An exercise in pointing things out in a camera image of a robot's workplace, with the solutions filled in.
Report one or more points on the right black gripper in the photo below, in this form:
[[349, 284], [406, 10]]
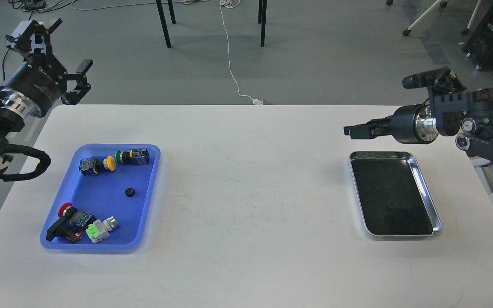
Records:
[[401, 126]]

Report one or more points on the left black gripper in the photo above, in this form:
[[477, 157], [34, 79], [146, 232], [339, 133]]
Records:
[[40, 79]]

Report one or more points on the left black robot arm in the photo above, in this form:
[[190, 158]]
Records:
[[19, 162]]

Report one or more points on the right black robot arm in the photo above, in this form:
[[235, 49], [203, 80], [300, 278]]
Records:
[[467, 116]]

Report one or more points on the silver metal tray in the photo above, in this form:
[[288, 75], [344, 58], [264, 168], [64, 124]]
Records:
[[382, 177]]

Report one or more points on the blue plastic tray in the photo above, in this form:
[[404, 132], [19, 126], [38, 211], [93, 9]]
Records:
[[104, 196]]

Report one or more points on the black table leg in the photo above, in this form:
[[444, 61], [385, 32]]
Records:
[[262, 16], [163, 22]]

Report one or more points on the white chair base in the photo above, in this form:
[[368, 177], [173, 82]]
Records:
[[442, 4]]

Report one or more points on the red emergency stop button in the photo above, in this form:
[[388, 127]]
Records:
[[71, 224]]

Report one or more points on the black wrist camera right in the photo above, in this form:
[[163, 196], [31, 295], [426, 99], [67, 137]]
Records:
[[438, 81]]

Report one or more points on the yellow push button switch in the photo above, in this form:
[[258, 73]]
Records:
[[94, 166]]

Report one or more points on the green push button switch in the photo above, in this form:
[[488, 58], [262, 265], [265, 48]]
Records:
[[134, 156]]

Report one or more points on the white green selector switch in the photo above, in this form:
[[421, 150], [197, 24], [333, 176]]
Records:
[[100, 230]]

